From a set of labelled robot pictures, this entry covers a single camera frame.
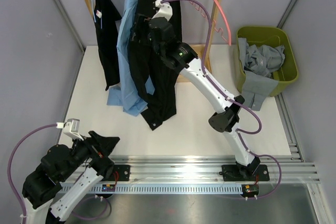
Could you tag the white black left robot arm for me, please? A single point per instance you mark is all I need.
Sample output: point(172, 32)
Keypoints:
point(60, 162)

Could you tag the black long-sleeve shirt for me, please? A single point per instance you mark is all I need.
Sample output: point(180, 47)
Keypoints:
point(154, 81)

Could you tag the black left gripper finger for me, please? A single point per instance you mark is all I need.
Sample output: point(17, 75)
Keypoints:
point(108, 143)
point(105, 151)

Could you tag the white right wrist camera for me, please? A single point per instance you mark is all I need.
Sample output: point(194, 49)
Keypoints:
point(164, 10)

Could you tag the white slotted cable duct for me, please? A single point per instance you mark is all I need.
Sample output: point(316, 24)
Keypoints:
point(165, 189)

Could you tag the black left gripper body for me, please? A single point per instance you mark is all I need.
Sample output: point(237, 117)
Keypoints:
point(83, 149)

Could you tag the light blue shirt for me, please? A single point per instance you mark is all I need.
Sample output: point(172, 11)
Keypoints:
point(125, 94)

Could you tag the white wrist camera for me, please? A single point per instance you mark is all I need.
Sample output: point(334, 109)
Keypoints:
point(164, 10)
point(70, 128)

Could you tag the grey shirt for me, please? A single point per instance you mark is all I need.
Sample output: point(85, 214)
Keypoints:
point(258, 64)

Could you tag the aluminium rail frame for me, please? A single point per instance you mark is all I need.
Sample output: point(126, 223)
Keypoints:
point(208, 170)

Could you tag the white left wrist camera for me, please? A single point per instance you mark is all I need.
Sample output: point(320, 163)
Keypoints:
point(70, 128)

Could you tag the black t-shirt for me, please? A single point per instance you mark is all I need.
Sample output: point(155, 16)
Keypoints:
point(106, 15)

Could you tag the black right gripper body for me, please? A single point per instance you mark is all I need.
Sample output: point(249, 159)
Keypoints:
point(142, 24)

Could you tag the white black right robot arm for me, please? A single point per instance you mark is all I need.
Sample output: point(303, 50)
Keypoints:
point(184, 60)

